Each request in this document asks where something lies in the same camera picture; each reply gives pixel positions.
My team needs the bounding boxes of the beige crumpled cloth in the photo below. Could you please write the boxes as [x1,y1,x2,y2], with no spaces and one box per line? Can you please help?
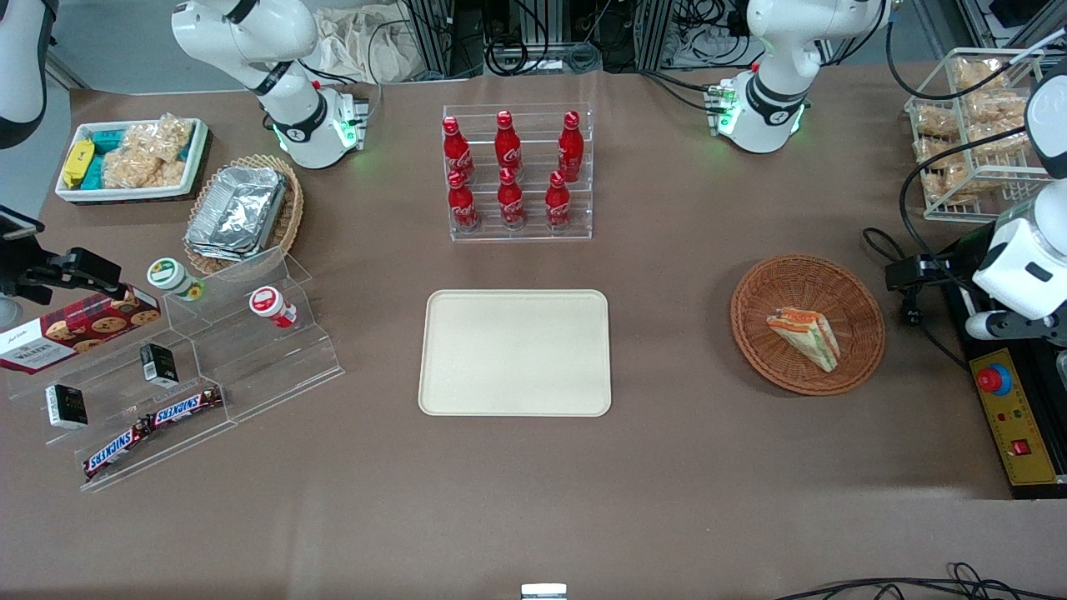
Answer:
[313,7,418,85]

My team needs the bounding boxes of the black base cables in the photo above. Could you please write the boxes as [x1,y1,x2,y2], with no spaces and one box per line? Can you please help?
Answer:
[640,68,723,114]

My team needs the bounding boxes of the clear acrylic bottle rack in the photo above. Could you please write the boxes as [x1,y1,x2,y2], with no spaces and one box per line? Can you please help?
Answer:
[442,102,594,243]

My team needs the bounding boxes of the black floor cable bundle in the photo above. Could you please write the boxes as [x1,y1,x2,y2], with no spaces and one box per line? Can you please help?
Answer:
[774,562,1067,600]

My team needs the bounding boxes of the beige rectangular tray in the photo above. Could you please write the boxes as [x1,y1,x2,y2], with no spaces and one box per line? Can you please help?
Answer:
[418,288,613,418]

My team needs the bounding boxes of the clear acrylic stepped display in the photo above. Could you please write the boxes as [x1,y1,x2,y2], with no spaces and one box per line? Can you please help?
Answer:
[163,247,345,422]
[7,321,238,493]

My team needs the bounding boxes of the green lid white cup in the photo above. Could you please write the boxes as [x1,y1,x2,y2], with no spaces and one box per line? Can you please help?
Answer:
[147,257,206,303]

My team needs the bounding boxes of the yellow snack pack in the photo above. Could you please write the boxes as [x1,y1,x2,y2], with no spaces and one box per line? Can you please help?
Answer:
[62,139,95,188]

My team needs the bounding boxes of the red plaid cookie box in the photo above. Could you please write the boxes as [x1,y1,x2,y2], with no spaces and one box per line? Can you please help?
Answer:
[0,286,162,376]

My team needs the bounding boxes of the red cola bottle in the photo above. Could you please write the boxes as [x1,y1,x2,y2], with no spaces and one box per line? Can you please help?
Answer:
[494,110,524,180]
[441,116,476,184]
[497,167,526,230]
[447,169,481,233]
[545,171,572,230]
[557,110,584,183]

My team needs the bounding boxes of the stacked foil containers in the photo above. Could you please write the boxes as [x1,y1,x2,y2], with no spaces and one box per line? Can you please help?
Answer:
[185,166,289,263]

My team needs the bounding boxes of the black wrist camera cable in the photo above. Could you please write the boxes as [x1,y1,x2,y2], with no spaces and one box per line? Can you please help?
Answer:
[898,125,1031,256]

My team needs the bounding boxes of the white wire basket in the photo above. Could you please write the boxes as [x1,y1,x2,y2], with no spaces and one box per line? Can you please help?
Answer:
[904,47,1056,224]

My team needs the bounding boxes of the red lid white cup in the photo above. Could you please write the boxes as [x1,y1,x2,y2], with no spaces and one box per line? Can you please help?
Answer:
[248,286,298,328]

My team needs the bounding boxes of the aluminium frame post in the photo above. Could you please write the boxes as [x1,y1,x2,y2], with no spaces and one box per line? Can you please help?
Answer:
[407,0,456,81]

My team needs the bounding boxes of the small black box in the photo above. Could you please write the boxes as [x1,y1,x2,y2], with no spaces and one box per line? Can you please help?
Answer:
[139,342,179,388]
[45,383,89,430]

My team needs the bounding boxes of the yellow control panel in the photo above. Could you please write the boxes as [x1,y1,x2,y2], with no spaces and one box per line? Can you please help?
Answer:
[969,348,1059,487]

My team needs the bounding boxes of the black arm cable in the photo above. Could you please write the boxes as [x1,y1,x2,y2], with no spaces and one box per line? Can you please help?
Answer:
[884,18,1048,102]

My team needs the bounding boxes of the black background cable bundle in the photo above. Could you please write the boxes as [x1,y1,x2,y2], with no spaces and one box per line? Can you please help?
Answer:
[482,0,603,78]

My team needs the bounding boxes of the round brown wicker basket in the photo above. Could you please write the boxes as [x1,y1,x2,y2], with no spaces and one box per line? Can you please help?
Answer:
[730,253,886,397]

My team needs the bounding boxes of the snickers chocolate bar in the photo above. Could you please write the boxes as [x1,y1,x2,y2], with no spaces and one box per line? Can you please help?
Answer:
[82,419,155,482]
[150,386,224,428]

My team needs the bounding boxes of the triangle sandwich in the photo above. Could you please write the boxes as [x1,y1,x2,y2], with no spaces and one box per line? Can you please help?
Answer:
[766,307,842,373]

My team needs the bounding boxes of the clear rice cracker bag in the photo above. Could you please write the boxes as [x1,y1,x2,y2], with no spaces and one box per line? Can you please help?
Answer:
[101,147,187,191]
[125,113,195,164]

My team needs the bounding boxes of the white rectangular snack bin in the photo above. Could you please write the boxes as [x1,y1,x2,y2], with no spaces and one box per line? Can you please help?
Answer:
[54,117,209,203]

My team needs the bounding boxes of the oval wicker basket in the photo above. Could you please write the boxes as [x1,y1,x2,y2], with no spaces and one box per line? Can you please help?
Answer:
[183,154,304,278]

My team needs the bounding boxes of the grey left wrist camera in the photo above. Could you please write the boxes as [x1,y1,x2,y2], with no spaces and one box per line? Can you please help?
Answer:
[965,310,1011,341]

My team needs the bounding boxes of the bagged rice cracker snack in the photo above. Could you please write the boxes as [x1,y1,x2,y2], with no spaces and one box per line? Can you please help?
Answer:
[913,104,961,139]
[967,90,1031,128]
[953,57,1014,93]
[917,140,974,203]

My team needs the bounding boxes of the black equipment platform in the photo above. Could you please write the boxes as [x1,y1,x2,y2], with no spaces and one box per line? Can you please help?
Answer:
[940,212,1067,501]

